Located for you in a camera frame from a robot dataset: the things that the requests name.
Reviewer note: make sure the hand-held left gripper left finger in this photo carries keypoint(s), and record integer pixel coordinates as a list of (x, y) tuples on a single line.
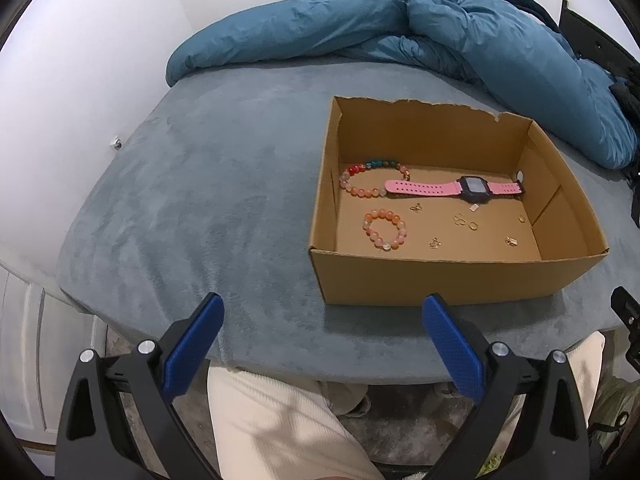
[(197, 342)]

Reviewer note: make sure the blue duvet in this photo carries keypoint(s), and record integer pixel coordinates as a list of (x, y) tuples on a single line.
[(300, 25)]

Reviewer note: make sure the grey slipper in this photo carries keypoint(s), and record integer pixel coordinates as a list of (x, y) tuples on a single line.
[(345, 400)]

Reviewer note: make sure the brown cardboard box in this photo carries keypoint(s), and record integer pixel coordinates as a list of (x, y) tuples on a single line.
[(425, 280)]

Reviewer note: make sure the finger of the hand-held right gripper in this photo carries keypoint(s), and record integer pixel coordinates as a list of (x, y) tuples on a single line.
[(627, 312)]

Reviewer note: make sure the person's leg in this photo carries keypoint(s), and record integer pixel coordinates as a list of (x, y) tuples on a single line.
[(280, 425), (585, 370)]

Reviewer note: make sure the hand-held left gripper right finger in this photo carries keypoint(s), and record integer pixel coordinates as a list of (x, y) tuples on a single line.
[(452, 350)]

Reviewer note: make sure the dark navy cloth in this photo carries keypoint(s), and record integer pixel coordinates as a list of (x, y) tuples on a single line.
[(520, 2)]

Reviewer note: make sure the black clothing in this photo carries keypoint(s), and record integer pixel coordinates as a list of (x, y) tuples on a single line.
[(627, 95)]

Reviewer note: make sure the person's left leg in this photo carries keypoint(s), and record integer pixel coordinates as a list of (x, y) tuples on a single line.
[(280, 425)]

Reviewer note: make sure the small wall fixture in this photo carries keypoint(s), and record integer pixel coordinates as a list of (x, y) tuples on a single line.
[(116, 143)]

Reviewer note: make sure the person's right leg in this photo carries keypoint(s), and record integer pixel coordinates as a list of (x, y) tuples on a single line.
[(585, 370)]

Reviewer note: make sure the white door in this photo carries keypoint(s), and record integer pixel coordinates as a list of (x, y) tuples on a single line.
[(30, 360)]

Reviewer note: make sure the dark headboard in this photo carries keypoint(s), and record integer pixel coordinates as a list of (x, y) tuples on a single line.
[(585, 35)]

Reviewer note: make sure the grey plush blanket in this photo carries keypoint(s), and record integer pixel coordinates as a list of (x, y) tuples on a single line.
[(200, 185)]

